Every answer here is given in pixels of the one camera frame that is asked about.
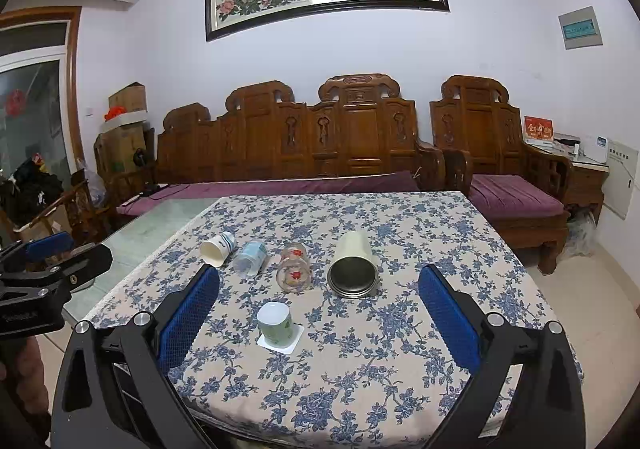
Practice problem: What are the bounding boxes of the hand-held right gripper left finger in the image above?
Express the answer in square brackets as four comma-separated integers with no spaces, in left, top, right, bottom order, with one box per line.
[52,263,222,449]

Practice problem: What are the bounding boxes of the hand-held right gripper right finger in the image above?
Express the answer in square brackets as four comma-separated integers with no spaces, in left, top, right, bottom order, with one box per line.
[418,264,586,449]

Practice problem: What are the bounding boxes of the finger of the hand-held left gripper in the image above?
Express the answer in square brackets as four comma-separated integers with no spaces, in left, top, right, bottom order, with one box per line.
[42,244,114,294]
[0,231,76,275]

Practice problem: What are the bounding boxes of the white paper cup blue print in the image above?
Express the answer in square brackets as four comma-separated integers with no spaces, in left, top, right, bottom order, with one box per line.
[199,231,237,266]

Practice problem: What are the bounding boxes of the white yogurt cup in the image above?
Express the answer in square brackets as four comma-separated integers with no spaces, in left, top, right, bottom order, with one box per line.
[256,301,305,356]

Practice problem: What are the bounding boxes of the clear plastic cup blue label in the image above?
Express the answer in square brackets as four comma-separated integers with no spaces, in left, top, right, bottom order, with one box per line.
[234,239,270,277]

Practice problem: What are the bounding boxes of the glass cup red flower print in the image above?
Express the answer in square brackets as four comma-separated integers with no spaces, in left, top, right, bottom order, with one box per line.
[276,243,311,292]

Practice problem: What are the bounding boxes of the cream metal tumbler cup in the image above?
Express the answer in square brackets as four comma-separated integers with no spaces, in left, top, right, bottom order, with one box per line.
[327,230,378,300]

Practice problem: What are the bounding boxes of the wooden chair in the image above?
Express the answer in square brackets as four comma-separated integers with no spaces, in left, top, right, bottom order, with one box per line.
[30,169,118,246]

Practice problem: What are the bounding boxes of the pile of dark clothing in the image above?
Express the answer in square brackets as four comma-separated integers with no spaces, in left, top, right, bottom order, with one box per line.
[0,156,66,230]

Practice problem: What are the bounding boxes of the wooden framed glass door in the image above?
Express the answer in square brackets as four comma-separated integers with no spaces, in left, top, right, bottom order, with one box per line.
[0,6,86,235]

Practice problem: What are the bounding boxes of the blue floral tablecloth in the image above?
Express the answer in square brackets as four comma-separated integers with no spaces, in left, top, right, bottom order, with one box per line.
[82,191,586,449]

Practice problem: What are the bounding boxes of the large cardboard box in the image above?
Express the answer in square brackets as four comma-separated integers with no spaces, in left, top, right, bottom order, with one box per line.
[97,123,156,172]

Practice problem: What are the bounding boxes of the square purple seat cushion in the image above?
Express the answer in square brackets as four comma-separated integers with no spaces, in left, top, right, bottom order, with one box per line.
[470,174,570,218]

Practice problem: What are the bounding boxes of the red door ornament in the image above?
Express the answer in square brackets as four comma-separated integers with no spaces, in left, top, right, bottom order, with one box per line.
[5,89,27,118]

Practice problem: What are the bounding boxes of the long purple sofa cushion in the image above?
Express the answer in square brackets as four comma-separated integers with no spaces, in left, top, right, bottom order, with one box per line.
[116,171,421,217]

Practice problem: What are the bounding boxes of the clear plastic bags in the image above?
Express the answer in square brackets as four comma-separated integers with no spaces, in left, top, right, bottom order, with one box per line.
[565,213,599,257]

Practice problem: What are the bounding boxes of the small cardboard box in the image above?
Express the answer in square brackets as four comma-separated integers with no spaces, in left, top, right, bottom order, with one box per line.
[108,83,147,117]

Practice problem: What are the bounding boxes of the carved wooden armchair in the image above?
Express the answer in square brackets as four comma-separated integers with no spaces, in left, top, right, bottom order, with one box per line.
[430,75,573,275]

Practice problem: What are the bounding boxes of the wooden side table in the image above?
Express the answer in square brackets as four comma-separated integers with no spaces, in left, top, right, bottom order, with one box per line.
[565,156,611,225]

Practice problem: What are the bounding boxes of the carved wooden sofa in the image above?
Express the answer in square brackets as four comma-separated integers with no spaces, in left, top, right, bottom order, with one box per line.
[115,74,473,230]

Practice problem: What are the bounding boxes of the red desk calendar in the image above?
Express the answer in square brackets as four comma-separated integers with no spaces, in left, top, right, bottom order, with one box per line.
[523,116,555,146]

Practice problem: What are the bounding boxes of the grey electrical panel box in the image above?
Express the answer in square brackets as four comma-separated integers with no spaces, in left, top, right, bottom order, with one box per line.
[558,6,603,50]

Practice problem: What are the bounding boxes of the black power strip cable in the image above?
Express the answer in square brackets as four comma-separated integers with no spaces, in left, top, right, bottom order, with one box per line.
[125,183,173,206]

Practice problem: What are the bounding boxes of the white wall cabinet door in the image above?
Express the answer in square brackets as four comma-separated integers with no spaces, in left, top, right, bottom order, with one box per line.
[602,140,640,220]

